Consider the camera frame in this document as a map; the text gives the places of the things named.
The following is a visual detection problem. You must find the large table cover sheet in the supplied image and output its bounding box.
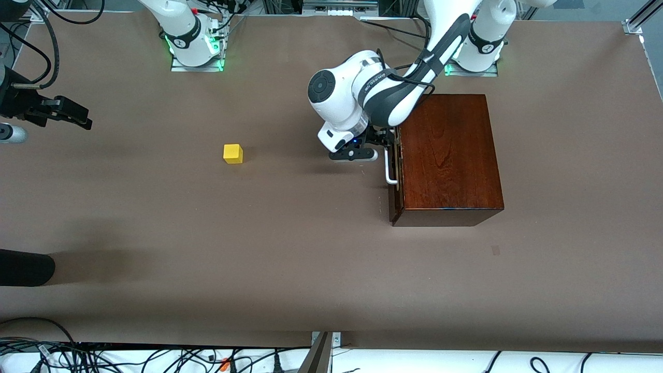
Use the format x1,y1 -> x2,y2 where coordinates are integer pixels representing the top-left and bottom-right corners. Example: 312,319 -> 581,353
0,10 -> 663,354

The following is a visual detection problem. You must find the dark wooden drawer cabinet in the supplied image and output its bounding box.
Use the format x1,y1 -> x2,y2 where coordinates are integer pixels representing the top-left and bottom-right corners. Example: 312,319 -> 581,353
390,93 -> 505,227

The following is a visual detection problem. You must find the black hanging cable loop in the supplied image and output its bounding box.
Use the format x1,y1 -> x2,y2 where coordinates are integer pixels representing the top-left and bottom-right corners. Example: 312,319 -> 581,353
46,0 -> 105,25

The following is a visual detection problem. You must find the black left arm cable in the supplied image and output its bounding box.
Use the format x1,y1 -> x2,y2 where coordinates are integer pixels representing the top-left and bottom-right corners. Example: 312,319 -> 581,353
377,48 -> 437,99

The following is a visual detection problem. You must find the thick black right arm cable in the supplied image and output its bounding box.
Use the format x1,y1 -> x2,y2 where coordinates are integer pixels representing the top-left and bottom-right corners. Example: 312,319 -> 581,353
28,0 -> 59,89

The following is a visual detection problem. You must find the long black table cable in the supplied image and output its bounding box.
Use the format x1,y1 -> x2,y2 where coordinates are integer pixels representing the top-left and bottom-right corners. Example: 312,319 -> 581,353
360,18 -> 430,42

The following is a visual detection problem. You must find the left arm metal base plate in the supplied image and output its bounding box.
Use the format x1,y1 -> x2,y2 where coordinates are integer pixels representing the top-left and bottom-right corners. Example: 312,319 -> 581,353
443,26 -> 499,77

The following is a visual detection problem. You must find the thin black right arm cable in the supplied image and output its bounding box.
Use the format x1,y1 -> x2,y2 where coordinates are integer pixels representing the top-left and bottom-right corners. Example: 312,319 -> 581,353
0,23 -> 51,83

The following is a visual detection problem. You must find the light wood drawer white handle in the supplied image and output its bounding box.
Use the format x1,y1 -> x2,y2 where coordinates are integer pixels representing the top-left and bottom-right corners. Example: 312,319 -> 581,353
384,127 -> 406,205

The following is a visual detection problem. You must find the aluminium frame post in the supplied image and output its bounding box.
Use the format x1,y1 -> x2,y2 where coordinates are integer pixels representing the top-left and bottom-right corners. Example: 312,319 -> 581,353
623,0 -> 663,37

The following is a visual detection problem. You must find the black looped cable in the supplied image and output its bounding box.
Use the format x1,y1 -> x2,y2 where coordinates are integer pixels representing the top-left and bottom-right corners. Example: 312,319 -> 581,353
0,317 -> 78,347

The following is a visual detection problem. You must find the black cylinder object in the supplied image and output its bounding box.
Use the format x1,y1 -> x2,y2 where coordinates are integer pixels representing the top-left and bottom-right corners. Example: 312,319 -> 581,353
0,249 -> 56,287

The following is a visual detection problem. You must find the grey slanted metal bar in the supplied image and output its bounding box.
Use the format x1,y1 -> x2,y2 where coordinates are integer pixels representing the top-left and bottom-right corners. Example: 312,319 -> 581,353
298,332 -> 333,373

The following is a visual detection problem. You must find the small metal bracket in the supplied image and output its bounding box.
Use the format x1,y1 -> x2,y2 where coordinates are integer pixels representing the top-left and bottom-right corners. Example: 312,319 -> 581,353
311,332 -> 342,349

